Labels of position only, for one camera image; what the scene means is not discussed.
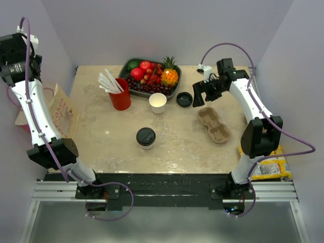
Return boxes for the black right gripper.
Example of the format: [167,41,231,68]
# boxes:
[193,77,227,108]

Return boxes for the black coffee cup lid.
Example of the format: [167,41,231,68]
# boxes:
[176,92,193,108]

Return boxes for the white paper coffee cup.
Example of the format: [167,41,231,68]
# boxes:
[140,143,154,151]

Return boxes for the paper bag pink handles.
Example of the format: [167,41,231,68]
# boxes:
[10,80,80,145]

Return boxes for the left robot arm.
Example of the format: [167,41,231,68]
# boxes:
[1,33,105,198]

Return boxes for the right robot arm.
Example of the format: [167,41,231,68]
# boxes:
[192,58,283,199]

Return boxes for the orange plastic pineapple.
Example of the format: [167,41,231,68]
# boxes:
[161,56,179,88]

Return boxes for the dark red grape bunch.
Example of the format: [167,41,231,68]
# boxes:
[125,75,174,97]

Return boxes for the red apple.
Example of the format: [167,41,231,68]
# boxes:
[131,67,144,82]
[139,61,151,73]

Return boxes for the green lime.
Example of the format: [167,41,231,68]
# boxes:
[127,61,140,71]

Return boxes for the dark green fruit tray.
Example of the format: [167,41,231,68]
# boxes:
[118,58,182,100]

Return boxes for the red plastic cup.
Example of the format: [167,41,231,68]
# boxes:
[109,78,131,111]

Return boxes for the yellow snack bag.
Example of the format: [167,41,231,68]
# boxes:
[251,145,292,180]

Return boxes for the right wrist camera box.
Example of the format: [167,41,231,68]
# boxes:
[197,64,213,83]

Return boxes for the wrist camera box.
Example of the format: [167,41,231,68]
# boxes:
[16,25,40,50]
[197,64,213,83]

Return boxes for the aluminium frame rail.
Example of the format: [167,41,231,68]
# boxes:
[32,181,299,203]

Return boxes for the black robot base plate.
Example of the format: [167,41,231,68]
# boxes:
[74,173,256,211]

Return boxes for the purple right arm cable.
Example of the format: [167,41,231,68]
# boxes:
[200,42,316,218]

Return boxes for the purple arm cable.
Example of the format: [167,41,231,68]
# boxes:
[19,16,135,223]
[200,42,316,218]

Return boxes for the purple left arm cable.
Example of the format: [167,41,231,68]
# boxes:
[19,16,135,223]

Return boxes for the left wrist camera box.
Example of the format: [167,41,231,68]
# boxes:
[16,25,40,50]

